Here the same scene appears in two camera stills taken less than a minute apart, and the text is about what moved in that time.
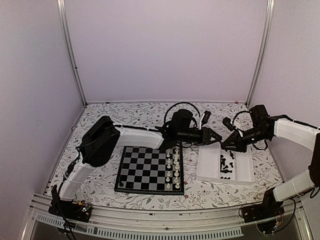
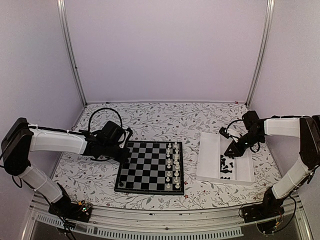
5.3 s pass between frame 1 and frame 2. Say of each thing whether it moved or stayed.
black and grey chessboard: stayed
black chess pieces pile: stayed
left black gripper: moved
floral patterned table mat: stayed
